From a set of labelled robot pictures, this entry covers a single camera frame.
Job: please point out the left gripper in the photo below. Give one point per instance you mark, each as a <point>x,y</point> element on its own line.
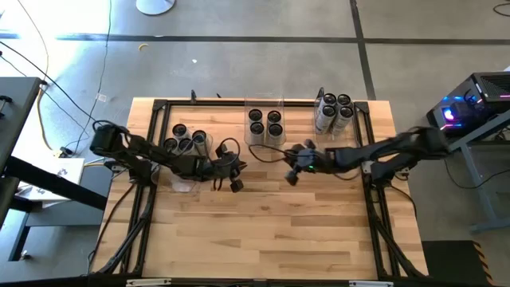
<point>221,167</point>

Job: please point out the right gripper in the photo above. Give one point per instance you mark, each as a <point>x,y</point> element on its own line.
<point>308,159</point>

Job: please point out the clear plastic bin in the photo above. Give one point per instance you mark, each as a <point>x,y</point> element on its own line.
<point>265,101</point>
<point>342,145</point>
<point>179,185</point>

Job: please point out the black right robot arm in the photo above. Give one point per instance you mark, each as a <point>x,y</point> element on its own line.
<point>378,149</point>

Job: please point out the black table clamp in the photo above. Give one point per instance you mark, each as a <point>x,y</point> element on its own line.
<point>320,93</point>
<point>193,95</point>

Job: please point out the white floor tag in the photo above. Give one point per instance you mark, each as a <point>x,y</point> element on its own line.
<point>101,97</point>

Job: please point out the yellow tape scrap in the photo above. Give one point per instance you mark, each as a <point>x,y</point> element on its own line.
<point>142,46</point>

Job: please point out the white paper sheets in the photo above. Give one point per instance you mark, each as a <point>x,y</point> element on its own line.
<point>60,175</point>

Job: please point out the grey metal stand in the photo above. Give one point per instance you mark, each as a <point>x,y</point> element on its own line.
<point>476,179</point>

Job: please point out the white round stand base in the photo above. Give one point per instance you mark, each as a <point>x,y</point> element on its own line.
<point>155,6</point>

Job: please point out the black case hazard stripes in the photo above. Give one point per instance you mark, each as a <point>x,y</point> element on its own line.
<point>450,263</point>

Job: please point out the black desktop computer RGB lights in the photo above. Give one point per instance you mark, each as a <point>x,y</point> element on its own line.
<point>490,87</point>

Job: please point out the dark grey side desk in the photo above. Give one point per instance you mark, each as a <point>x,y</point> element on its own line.
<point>16,111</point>

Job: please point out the white edge bracket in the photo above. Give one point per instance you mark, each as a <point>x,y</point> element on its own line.
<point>370,284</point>
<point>148,282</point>

